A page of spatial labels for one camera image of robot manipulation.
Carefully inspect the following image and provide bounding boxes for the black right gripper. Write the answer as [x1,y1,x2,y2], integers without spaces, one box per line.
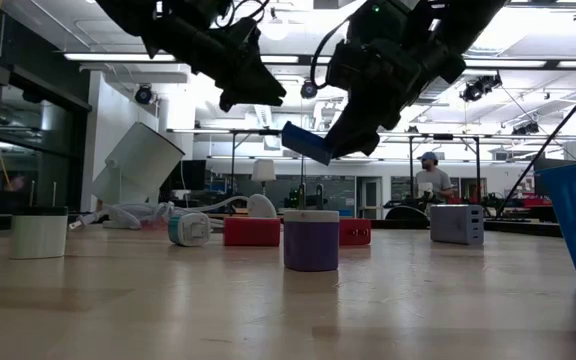
[323,0,467,159]

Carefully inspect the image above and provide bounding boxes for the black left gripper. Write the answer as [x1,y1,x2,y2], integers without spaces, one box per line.
[157,14,288,113]

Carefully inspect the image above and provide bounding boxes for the blue digital clock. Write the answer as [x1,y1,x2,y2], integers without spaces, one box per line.
[281,121,335,167]

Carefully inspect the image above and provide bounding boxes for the red wall charger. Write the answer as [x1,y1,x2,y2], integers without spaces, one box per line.
[338,218,372,247]
[223,216,282,248]

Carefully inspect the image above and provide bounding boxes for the lavender grey charger block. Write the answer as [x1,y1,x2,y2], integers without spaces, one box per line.
[429,203,485,246]

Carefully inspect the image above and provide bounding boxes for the grey glass door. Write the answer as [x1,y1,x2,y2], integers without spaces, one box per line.
[357,175,384,219]

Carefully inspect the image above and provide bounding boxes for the white shade table lamp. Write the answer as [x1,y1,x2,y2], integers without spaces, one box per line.
[250,158,278,196]

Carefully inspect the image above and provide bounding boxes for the person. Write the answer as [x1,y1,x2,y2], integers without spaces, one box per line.
[414,151,455,206]

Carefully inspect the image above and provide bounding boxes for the black monitor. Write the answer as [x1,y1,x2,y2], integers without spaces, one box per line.
[533,157,576,174]
[160,159,208,191]

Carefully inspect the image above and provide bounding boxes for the white desk lamp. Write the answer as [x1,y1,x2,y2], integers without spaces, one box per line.
[91,121,186,230]

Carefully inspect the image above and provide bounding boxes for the teal and white charger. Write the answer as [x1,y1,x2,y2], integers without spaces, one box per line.
[167,211,213,248]

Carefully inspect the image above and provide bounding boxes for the small dark round object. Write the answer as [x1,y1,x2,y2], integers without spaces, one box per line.
[9,206,69,260]

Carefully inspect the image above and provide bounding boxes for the black metal rig frame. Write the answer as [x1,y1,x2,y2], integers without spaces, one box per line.
[227,128,307,211]
[407,133,482,216]

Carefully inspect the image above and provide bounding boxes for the white ring ceiling lamp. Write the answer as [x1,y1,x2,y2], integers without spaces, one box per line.
[261,20,289,42]

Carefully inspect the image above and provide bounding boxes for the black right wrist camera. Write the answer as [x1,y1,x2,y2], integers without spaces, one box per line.
[325,39,370,92]

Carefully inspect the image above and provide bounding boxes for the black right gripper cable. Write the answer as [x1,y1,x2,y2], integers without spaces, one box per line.
[310,17,354,91]

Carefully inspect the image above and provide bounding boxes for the white lamp cable with switch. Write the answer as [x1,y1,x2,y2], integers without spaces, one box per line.
[67,193,278,232]

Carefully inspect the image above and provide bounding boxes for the black aluminium table frame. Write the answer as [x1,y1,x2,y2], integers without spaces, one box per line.
[207,213,564,239]

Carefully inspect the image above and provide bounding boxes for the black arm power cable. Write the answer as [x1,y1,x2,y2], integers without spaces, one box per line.
[495,54,576,219]

